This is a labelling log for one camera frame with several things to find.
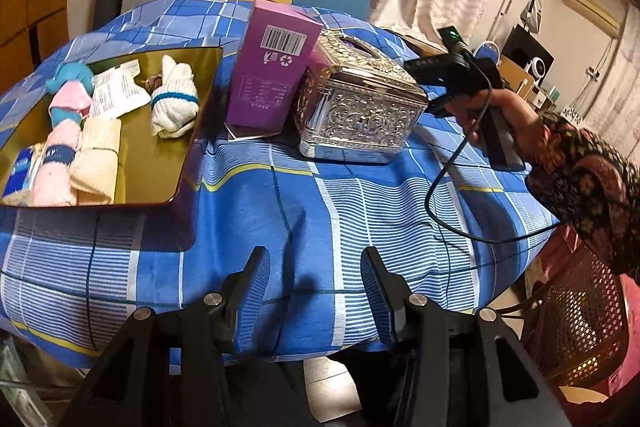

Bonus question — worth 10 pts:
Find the person's right hand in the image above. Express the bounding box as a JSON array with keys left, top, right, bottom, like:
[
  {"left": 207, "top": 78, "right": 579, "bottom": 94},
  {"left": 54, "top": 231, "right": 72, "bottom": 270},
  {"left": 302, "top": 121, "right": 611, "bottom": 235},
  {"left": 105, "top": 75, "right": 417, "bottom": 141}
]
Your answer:
[{"left": 445, "top": 89, "right": 545, "bottom": 158}]

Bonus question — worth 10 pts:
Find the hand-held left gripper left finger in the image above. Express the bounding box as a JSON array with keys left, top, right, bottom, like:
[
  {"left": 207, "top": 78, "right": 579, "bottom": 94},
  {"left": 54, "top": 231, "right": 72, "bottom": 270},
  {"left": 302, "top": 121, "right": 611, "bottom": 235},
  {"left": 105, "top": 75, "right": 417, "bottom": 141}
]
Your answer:
[{"left": 60, "top": 246, "right": 273, "bottom": 427}]

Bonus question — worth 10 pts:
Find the blue plaid tablecloth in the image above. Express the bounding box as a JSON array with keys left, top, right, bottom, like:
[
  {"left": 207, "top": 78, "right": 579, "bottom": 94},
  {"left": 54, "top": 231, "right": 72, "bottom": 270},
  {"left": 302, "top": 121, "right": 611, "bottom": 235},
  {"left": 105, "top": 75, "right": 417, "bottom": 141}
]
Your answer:
[{"left": 0, "top": 0, "right": 561, "bottom": 370}]

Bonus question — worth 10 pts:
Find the white ribbed towel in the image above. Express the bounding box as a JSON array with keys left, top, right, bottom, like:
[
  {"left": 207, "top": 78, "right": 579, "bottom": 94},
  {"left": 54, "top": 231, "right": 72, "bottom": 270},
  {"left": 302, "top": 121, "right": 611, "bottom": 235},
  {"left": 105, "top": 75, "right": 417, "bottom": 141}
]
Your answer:
[{"left": 70, "top": 117, "right": 123, "bottom": 202}]

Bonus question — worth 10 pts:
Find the black cable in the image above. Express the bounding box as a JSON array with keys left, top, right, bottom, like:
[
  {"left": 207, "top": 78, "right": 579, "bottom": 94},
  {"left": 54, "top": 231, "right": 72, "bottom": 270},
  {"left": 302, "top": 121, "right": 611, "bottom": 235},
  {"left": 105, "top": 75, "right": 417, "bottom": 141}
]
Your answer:
[{"left": 425, "top": 89, "right": 558, "bottom": 244}]

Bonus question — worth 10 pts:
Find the person's right forearm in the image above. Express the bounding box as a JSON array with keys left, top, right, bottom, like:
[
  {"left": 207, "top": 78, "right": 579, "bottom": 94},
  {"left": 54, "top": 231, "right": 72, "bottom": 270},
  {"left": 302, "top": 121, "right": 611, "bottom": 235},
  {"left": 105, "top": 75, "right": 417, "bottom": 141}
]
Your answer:
[{"left": 525, "top": 109, "right": 640, "bottom": 283}]

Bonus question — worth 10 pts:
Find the clear plastic crate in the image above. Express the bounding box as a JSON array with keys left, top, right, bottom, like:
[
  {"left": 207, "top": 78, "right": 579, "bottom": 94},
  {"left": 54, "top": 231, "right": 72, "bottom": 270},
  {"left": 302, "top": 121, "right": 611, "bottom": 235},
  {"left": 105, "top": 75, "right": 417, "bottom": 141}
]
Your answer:
[{"left": 0, "top": 337, "right": 51, "bottom": 427}]

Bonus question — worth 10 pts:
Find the gold tray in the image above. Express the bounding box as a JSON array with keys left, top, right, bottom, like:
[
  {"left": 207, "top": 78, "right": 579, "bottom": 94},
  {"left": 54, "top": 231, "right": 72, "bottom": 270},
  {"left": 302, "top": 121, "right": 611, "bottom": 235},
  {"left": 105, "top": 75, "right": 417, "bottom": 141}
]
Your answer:
[{"left": 0, "top": 47, "right": 224, "bottom": 208}]

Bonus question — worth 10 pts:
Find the white air conditioner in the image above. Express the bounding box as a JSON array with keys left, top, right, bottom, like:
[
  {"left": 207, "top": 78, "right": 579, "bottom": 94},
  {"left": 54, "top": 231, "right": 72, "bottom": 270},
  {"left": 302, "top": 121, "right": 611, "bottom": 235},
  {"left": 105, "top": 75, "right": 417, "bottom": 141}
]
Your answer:
[{"left": 564, "top": 0, "right": 622, "bottom": 32}]

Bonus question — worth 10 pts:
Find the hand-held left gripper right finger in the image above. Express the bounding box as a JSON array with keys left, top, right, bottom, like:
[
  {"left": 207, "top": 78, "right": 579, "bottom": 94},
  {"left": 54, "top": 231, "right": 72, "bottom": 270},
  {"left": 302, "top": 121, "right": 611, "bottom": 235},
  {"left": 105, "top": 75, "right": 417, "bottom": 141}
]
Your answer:
[{"left": 360, "top": 246, "right": 571, "bottom": 427}]

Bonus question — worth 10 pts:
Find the pink towel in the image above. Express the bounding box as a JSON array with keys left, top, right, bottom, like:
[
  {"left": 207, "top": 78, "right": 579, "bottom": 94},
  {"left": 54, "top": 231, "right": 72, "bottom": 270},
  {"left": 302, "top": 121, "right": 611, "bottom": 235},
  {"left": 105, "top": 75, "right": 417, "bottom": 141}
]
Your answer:
[{"left": 30, "top": 119, "right": 83, "bottom": 206}]

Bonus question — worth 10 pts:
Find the small pink cloth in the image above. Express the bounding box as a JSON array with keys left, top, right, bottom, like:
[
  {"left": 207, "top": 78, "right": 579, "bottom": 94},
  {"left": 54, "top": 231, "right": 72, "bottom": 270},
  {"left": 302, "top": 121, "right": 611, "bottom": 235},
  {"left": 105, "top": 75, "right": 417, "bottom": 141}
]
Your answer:
[{"left": 48, "top": 79, "right": 93, "bottom": 125}]

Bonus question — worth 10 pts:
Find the brown mesh chair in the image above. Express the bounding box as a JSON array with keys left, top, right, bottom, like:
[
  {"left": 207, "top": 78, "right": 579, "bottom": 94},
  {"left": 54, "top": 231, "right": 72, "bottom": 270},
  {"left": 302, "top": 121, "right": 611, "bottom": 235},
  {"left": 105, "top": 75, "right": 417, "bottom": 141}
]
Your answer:
[{"left": 520, "top": 237, "right": 632, "bottom": 388}]

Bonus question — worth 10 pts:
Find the patterned white curtain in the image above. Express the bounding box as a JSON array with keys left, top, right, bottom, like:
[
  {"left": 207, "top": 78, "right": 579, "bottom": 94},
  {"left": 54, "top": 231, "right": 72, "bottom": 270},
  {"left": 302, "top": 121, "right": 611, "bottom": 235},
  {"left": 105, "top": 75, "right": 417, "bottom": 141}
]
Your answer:
[{"left": 585, "top": 7, "right": 640, "bottom": 142}]

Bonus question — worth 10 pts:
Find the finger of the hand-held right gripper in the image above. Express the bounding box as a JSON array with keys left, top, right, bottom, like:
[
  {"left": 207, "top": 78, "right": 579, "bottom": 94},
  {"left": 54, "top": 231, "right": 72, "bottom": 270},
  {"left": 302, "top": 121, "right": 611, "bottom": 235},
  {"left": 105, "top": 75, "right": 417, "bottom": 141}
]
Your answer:
[
  {"left": 426, "top": 96, "right": 458, "bottom": 116},
  {"left": 404, "top": 55, "right": 468, "bottom": 84}
]

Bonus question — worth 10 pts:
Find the blue tissue pack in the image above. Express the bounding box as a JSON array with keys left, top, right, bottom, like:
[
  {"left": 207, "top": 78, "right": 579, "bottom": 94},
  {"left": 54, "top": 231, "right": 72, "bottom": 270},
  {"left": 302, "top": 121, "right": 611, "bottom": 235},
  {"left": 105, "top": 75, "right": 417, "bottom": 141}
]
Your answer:
[{"left": 1, "top": 144, "right": 46, "bottom": 200}]

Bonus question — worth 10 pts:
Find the blue fluffy cloth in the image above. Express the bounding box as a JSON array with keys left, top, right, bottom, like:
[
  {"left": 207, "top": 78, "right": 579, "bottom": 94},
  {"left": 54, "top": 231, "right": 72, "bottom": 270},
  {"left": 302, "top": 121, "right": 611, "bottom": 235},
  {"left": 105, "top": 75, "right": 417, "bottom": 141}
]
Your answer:
[{"left": 46, "top": 61, "right": 96, "bottom": 94}]

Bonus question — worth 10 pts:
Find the purple cardboard box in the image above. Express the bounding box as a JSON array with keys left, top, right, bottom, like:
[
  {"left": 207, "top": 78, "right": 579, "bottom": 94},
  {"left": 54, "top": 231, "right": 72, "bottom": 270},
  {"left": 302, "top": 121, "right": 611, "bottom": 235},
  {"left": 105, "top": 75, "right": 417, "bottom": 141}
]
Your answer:
[{"left": 225, "top": 0, "right": 323, "bottom": 142}]

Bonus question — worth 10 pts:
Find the white printed packet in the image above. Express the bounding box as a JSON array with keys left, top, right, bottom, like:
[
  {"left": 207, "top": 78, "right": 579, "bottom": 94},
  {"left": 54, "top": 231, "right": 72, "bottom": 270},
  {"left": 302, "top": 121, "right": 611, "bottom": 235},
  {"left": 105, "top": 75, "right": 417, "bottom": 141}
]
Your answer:
[{"left": 91, "top": 60, "right": 152, "bottom": 120}]

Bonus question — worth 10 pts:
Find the silver embossed tissue box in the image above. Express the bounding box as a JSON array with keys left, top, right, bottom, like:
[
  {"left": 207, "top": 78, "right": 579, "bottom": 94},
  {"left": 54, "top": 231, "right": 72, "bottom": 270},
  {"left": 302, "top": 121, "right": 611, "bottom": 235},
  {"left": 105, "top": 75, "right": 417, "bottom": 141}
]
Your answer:
[{"left": 294, "top": 29, "right": 430, "bottom": 165}]

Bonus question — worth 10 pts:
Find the white sock with teal stripe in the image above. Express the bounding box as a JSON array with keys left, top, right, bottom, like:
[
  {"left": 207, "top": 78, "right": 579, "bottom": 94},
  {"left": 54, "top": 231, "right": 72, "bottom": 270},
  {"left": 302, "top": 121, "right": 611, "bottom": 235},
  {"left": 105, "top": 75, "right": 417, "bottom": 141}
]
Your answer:
[{"left": 150, "top": 56, "right": 200, "bottom": 138}]

